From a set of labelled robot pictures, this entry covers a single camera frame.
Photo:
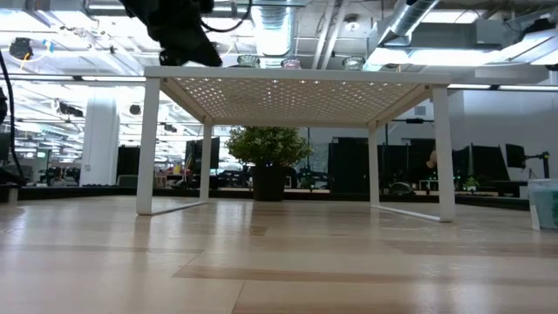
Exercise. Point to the black monitor on arm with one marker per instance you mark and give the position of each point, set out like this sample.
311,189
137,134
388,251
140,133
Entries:
515,155

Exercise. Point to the black ceiling speaker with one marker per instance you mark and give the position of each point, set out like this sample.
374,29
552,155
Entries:
20,48

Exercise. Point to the person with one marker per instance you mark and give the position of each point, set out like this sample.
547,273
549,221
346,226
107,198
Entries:
431,159

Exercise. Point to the wide silver ribbed duct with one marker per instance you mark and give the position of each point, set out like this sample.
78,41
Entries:
272,35

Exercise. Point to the pink ribbed glass candle holder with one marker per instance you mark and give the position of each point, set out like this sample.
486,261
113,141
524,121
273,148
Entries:
291,64

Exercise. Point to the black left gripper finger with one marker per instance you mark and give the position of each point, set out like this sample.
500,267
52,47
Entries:
174,58
207,56

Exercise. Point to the dark office monitor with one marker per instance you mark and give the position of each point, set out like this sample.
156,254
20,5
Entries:
194,154

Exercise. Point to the white round column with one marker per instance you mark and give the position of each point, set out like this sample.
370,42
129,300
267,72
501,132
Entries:
100,139

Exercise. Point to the translucent plastic container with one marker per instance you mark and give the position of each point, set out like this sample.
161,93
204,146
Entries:
545,205

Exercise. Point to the slim silver ribbed duct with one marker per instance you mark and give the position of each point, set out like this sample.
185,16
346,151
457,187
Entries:
410,15

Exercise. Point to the green plant in black pot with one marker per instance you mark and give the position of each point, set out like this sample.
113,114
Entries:
268,148

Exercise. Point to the small green desk plant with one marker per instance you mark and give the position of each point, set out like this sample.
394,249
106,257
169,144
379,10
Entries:
470,183

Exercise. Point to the clear ribbed glass candle holder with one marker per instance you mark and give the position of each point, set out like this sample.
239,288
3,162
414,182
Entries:
354,64

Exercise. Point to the white perforated metal shelf riser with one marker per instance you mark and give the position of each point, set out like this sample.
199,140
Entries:
296,74

